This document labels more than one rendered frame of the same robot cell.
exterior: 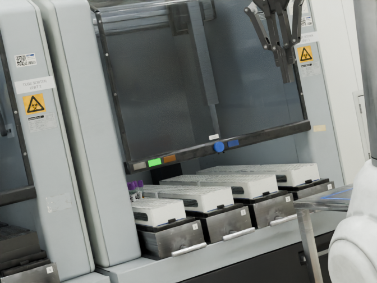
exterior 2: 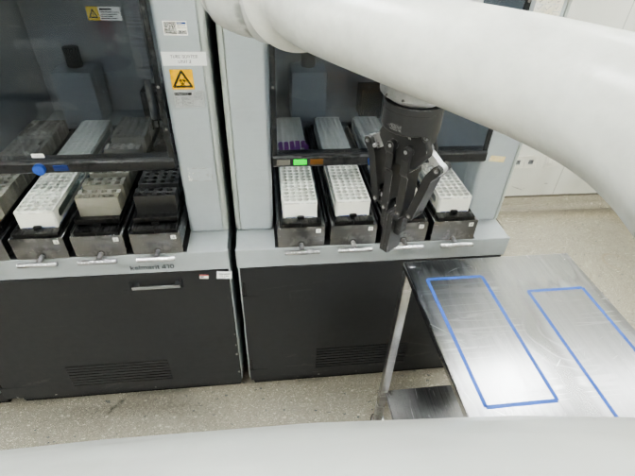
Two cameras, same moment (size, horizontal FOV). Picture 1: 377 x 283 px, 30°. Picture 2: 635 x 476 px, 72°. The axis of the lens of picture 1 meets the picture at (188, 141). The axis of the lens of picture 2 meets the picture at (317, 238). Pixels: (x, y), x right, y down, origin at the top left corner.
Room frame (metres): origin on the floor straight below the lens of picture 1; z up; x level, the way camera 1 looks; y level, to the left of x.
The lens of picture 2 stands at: (0.90, -0.29, 1.54)
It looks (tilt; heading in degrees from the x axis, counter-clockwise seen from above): 38 degrees down; 19
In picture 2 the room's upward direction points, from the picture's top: 2 degrees clockwise
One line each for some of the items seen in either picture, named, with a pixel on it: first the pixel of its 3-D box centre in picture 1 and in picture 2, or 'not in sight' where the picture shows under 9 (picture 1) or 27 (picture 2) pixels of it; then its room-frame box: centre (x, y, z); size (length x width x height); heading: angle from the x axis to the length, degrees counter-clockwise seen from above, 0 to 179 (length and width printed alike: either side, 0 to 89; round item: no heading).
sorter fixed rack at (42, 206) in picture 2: not in sight; (56, 193); (1.68, 0.79, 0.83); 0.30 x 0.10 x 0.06; 27
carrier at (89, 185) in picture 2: not in sight; (106, 192); (1.72, 0.64, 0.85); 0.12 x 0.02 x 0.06; 117
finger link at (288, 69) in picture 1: (287, 65); (394, 229); (1.44, -0.23, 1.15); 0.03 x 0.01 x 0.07; 153
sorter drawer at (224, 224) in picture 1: (178, 215); (336, 177); (2.18, 0.08, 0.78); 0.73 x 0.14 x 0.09; 27
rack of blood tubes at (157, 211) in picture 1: (147, 213); (296, 185); (2.00, 0.16, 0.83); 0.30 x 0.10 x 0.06; 27
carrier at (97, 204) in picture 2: not in sight; (99, 205); (1.66, 0.61, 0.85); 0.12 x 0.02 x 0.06; 118
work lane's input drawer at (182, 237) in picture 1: (133, 228); (293, 178); (2.12, 0.22, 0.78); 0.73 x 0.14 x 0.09; 27
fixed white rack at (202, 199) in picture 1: (194, 200); (344, 183); (2.06, 0.02, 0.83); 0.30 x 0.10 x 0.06; 27
